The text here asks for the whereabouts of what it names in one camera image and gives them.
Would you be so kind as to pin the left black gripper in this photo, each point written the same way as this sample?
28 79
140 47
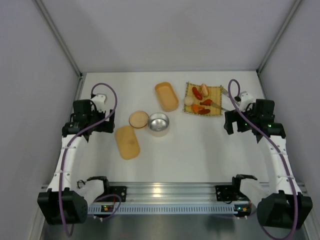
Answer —
106 122

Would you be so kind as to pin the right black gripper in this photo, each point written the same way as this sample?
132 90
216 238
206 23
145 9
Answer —
235 122

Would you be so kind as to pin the metal food tongs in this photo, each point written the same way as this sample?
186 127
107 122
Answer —
225 93

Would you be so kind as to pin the red chicken drumstick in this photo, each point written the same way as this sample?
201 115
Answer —
206 102

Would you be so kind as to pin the red meat slice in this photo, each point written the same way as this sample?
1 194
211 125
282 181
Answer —
204 111

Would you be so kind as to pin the red sausage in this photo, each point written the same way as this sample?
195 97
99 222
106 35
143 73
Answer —
197 93

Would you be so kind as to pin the white steamed bun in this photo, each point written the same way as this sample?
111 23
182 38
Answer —
188 101

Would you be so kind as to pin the sesame bread bun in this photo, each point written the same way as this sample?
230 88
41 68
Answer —
204 90

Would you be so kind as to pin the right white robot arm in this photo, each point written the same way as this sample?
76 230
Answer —
282 205

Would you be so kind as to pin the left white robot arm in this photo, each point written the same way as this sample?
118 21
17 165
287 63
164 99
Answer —
67 173

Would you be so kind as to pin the orange oval box lid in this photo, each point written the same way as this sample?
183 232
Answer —
127 142

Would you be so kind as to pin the orange oval lunch box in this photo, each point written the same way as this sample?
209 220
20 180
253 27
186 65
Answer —
166 96

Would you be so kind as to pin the bamboo mat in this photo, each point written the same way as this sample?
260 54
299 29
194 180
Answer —
215 94

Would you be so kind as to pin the round wooden lid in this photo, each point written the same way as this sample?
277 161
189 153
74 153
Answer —
138 119

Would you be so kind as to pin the orange chicken wing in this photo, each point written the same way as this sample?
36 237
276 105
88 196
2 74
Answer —
196 108

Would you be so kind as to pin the round steel bowl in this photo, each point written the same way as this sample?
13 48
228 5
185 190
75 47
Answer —
158 124

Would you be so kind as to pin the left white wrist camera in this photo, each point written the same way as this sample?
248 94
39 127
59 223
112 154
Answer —
99 100

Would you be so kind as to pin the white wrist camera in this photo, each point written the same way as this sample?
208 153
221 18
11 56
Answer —
245 101
99 100

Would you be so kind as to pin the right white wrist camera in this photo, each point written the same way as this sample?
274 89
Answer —
245 101

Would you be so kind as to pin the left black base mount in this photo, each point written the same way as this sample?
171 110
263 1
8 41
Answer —
119 190

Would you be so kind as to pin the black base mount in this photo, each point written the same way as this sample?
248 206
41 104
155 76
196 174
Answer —
225 194
119 190

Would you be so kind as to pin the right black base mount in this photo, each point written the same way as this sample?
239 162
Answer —
225 194

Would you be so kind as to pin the aluminium rail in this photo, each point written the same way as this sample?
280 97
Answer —
170 191

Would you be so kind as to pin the perforated cable tray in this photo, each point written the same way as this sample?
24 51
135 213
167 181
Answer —
168 209

